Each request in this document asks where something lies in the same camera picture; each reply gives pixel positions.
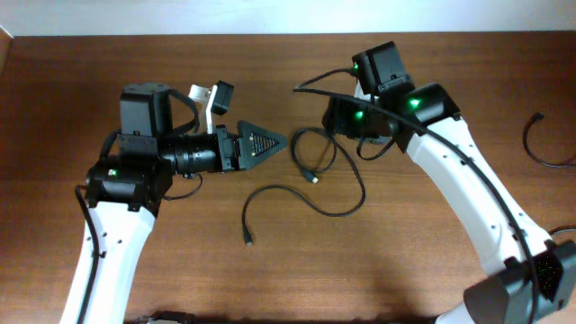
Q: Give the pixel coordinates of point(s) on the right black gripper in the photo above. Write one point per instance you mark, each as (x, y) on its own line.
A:
(337, 118)

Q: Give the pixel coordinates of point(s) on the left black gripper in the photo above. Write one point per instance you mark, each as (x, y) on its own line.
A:
(246, 155)

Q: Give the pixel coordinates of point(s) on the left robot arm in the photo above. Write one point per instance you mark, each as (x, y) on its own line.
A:
(163, 133)

